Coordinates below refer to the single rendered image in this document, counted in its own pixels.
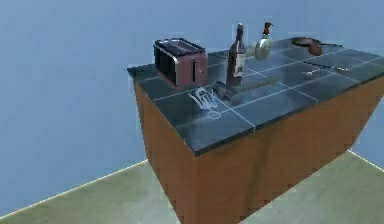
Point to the dark red toaster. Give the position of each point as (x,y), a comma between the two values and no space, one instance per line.
(181,63)

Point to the dark wine bottle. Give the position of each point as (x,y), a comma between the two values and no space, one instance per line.
(236,58)

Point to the brown counter with tiled top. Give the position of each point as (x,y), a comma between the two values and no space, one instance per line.
(266,160)

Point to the pale soap dispenser bottle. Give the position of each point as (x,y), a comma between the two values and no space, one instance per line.
(263,46)

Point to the dark frying pan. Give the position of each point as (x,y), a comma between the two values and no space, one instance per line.
(305,41)

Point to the brown potato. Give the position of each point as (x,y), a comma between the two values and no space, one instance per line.
(314,49)

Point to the silver butter knife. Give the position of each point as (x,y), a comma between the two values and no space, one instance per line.
(328,67)

